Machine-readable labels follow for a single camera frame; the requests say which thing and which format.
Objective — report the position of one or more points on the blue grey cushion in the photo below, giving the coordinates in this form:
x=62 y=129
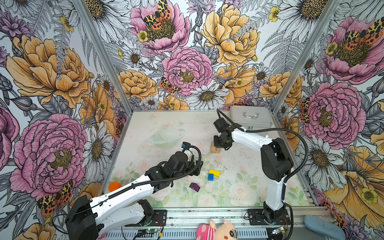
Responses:
x=324 y=228

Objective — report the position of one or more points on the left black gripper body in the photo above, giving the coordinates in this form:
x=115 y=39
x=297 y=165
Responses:
x=188 y=169

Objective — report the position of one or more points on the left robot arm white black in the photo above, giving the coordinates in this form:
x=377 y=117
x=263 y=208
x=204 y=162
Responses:
x=88 y=219

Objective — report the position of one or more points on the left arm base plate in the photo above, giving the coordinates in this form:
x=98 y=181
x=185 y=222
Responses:
x=157 y=219

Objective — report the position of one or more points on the natural wood block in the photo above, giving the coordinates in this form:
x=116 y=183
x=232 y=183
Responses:
x=214 y=149

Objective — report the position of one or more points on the aluminium front rail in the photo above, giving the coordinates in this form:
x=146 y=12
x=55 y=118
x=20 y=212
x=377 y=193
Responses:
x=182 y=224

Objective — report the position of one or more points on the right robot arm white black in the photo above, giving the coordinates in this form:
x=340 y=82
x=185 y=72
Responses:
x=275 y=158

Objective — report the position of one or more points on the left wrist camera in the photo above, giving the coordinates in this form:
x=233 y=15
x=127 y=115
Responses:
x=186 y=146

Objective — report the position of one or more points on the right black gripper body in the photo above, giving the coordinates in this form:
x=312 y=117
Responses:
x=221 y=142

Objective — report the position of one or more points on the yellow wood block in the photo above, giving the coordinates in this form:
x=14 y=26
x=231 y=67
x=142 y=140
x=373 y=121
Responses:
x=214 y=172

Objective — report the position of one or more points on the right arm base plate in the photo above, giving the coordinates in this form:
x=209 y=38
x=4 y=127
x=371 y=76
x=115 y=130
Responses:
x=255 y=216

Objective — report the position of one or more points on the silver aluminium case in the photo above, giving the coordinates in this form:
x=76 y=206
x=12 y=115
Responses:
x=251 y=118

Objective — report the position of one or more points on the pink plush pig toy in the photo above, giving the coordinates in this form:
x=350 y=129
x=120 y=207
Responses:
x=226 y=231

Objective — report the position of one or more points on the purple wood block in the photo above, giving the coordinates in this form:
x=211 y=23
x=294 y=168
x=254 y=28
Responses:
x=195 y=187

